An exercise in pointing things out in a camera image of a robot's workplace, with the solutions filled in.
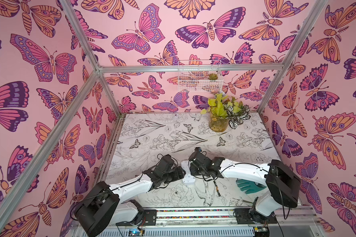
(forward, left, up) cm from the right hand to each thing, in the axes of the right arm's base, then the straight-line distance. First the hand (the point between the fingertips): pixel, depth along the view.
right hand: (191, 167), depth 86 cm
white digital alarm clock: (-7, +2, 0) cm, 7 cm away
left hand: (-3, +5, -1) cm, 6 cm away
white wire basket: (+56, -8, +20) cm, 60 cm away
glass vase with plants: (+34, -23, +12) cm, 43 cm away
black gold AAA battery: (-10, -14, -5) cm, 18 cm away
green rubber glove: (-8, -32, -5) cm, 34 cm away
